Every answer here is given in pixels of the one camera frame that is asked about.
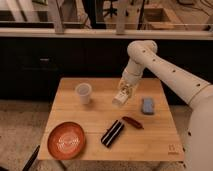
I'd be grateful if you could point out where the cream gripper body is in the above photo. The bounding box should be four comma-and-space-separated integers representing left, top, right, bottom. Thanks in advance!
119, 79, 137, 98

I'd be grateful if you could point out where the clear plastic bottle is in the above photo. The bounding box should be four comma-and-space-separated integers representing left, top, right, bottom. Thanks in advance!
112, 91, 128, 106

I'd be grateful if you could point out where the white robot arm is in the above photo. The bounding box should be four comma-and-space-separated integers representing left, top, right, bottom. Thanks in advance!
119, 40, 213, 171

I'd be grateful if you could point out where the blue sponge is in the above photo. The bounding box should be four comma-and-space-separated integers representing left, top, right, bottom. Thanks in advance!
142, 98, 154, 115

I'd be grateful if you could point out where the black rectangular case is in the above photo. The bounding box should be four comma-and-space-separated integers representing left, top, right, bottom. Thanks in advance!
101, 120, 124, 148

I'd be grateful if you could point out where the wooden table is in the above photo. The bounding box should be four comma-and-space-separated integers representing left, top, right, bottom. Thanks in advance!
38, 78, 184, 161

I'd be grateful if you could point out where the black office chair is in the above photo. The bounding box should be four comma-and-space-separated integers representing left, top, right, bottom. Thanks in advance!
103, 0, 117, 17

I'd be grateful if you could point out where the orange round plate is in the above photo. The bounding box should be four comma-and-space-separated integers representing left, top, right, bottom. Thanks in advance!
47, 122, 86, 160

